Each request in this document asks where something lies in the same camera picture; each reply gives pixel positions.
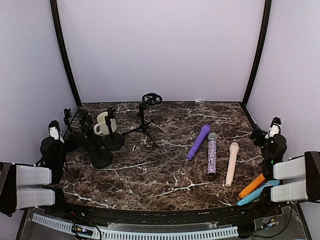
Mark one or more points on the black left corner post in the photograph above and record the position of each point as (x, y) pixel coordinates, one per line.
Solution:
(63, 51)

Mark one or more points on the orange toy microphone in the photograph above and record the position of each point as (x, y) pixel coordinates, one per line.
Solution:
(252, 186)

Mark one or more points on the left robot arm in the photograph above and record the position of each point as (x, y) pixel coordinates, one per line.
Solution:
(20, 184)

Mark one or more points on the black tripod mic stand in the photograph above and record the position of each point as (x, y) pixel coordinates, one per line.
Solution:
(149, 99)

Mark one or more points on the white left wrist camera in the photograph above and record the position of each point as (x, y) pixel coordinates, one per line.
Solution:
(55, 131)

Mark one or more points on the black round-base blue mic stand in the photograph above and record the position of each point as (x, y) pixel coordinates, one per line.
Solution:
(86, 126)

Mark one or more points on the black round-base purple mic stand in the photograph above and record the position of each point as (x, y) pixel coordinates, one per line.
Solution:
(114, 141)

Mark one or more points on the black right corner post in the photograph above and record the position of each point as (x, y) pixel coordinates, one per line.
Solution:
(258, 52)

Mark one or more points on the black corner post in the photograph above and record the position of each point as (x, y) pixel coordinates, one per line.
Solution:
(258, 52)
(63, 51)

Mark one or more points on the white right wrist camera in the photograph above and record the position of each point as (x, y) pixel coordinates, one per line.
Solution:
(275, 128)

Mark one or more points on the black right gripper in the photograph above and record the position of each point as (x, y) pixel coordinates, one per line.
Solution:
(255, 133)

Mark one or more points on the black front frame rail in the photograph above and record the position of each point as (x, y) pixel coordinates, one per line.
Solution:
(242, 216)

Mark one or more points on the blue toy microphone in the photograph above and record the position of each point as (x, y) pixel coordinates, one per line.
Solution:
(256, 193)

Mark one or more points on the white slotted cable duct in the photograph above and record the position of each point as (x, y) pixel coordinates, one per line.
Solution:
(117, 231)

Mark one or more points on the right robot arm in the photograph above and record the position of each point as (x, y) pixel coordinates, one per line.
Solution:
(304, 170)

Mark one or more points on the pink toy microphone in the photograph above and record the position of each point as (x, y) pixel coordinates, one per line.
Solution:
(233, 153)

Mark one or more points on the black round-base orange mic stand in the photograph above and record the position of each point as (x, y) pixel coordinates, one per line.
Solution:
(75, 138)

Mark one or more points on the black round-base pink mic stand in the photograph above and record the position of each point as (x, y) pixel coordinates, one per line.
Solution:
(101, 158)

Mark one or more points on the silver glitter microphone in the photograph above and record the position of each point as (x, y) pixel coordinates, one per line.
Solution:
(212, 154)

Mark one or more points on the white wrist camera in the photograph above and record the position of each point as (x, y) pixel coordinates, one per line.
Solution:
(55, 131)
(275, 128)

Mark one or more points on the cream ceramic mug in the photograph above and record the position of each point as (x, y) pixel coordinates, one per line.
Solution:
(101, 128)

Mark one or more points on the purple toy microphone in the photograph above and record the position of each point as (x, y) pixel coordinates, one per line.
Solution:
(205, 130)

